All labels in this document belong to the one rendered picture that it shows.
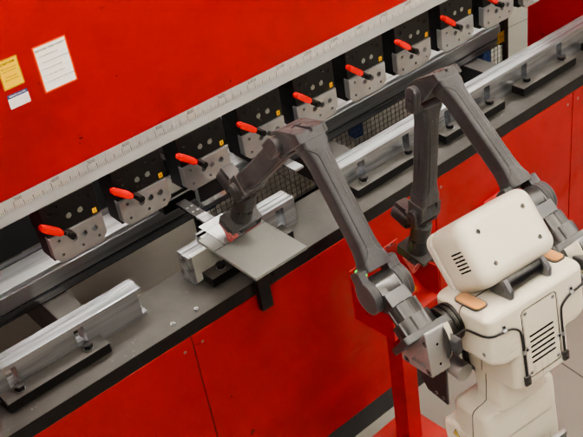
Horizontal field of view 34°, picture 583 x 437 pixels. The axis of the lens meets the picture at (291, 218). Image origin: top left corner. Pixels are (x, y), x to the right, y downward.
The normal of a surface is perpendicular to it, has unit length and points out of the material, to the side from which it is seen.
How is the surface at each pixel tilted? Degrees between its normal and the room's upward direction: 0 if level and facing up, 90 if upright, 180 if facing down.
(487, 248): 48
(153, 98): 90
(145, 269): 0
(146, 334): 0
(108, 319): 90
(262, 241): 0
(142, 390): 90
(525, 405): 82
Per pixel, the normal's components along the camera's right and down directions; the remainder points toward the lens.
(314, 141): 0.34, -0.16
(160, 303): -0.14, -0.81
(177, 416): 0.64, 0.36
